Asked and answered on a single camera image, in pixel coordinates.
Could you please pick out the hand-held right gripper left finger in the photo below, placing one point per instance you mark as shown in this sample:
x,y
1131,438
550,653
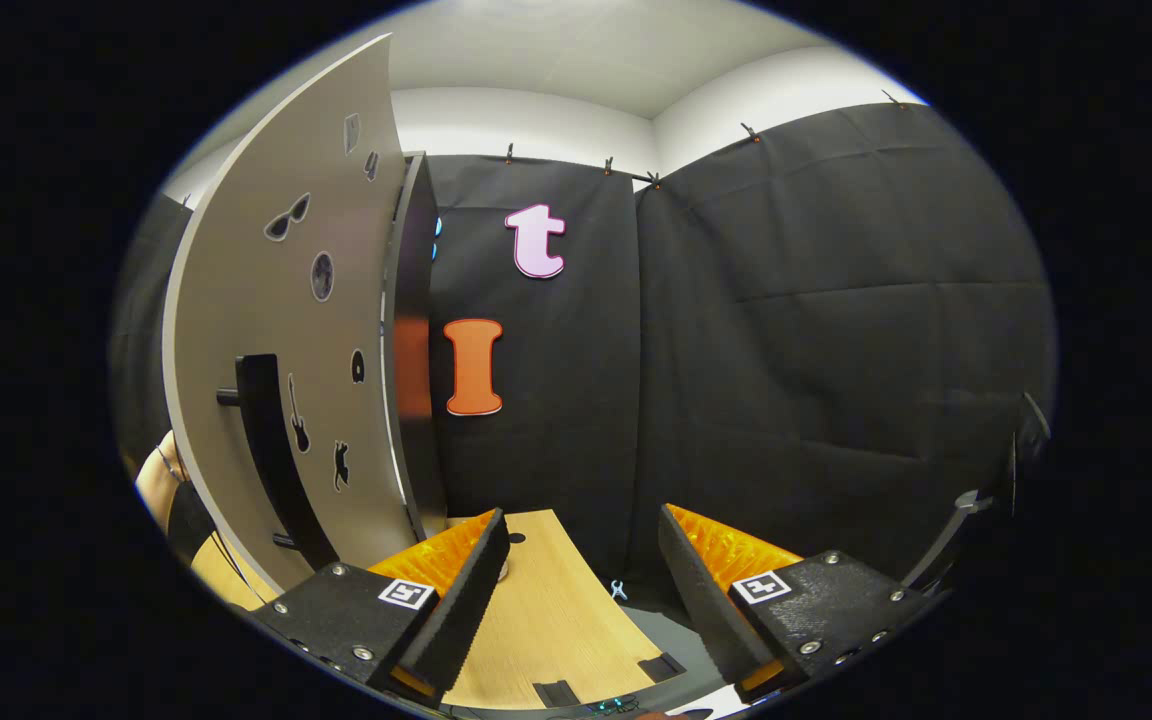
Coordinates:
x,y
466,600

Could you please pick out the black table clamp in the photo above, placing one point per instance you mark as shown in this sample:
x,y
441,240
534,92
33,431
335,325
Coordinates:
x,y
556,693
661,667

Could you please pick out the beige cabinet door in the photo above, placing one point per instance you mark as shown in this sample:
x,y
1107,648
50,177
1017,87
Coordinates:
x,y
236,300

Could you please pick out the black backdrop cloth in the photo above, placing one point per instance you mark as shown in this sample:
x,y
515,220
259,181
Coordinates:
x,y
786,350

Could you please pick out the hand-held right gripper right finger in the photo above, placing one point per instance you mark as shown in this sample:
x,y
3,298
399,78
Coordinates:
x,y
701,600

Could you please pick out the small blue clip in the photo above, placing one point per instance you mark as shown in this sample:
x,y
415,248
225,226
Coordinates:
x,y
618,590

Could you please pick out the row of small cloth clips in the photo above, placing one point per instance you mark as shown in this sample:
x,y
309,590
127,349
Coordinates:
x,y
751,132

